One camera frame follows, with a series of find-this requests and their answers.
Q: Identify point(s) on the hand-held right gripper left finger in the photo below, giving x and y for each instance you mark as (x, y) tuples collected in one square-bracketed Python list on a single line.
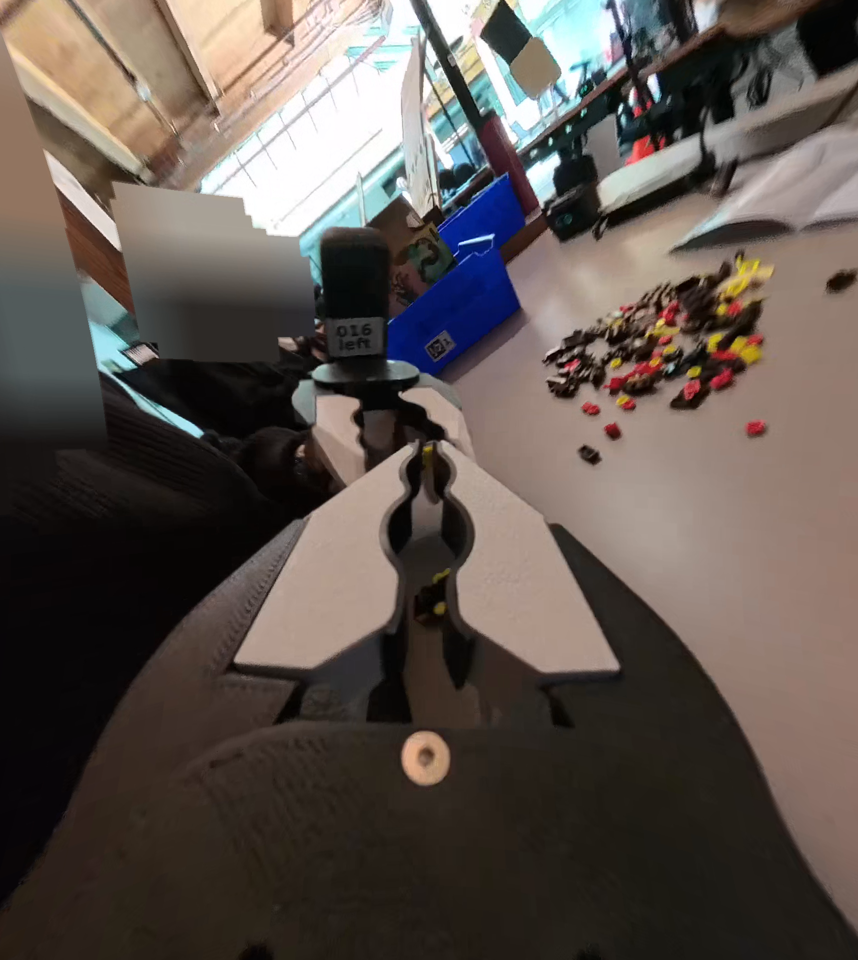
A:
[(316, 600)]

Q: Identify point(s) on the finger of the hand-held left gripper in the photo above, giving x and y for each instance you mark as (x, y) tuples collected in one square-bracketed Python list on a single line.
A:
[(444, 420), (339, 435)]

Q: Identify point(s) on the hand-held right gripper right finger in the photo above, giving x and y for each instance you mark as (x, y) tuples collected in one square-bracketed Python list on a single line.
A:
[(534, 600)]

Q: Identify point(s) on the yellow red lego car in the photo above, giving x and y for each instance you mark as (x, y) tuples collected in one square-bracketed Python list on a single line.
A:
[(438, 579)]

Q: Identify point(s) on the pile of lego pieces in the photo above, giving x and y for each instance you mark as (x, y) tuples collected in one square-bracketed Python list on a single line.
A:
[(669, 337)]

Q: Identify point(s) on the person's left forearm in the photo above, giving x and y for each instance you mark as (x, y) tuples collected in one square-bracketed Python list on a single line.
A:
[(279, 465)]

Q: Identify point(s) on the cardboard lego box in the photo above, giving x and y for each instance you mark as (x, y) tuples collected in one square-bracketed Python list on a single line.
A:
[(414, 255)]

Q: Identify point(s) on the black flat lego tile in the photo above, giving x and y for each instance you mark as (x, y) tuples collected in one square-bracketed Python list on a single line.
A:
[(588, 454)]

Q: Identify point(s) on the small red lego piece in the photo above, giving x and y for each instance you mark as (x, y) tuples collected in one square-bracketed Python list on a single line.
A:
[(756, 428)]

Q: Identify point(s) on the small black lego piece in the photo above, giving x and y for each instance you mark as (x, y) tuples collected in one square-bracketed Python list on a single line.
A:
[(841, 280)]

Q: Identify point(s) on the lego instruction booklet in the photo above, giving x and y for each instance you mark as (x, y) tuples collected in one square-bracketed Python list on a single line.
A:
[(811, 187)]

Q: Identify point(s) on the blue bin with white tag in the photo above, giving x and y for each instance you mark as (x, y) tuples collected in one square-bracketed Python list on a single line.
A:
[(459, 315)]

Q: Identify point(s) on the blue plastic bin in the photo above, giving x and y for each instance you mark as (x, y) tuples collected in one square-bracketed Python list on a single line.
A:
[(489, 210)]

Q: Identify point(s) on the dark red cushion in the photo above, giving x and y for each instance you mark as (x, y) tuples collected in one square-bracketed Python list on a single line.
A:
[(507, 165)]

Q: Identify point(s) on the person's black sweater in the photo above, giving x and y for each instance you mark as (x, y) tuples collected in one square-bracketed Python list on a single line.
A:
[(98, 637)]

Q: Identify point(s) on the black device green light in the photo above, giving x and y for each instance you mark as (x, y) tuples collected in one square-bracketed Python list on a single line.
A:
[(575, 210)]

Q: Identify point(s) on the wooden ceiling beam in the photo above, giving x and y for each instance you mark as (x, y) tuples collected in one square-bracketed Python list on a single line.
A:
[(91, 240)]

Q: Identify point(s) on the beige panel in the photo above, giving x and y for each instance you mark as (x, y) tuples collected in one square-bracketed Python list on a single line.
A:
[(534, 64)]

